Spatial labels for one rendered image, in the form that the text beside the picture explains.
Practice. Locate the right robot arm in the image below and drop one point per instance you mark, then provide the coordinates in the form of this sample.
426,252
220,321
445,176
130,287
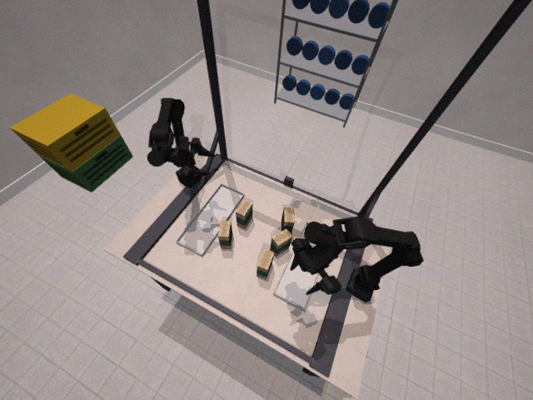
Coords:
160,135

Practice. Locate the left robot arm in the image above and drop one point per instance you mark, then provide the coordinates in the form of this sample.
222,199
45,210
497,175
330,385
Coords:
359,232

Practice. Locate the brown rectangular block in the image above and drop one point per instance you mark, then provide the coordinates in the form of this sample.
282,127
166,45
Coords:
244,214
280,242
264,265
225,234
288,219

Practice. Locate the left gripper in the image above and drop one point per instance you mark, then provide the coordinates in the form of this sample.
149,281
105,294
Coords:
329,284

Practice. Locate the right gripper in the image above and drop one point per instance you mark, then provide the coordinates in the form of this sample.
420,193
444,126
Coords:
193,172

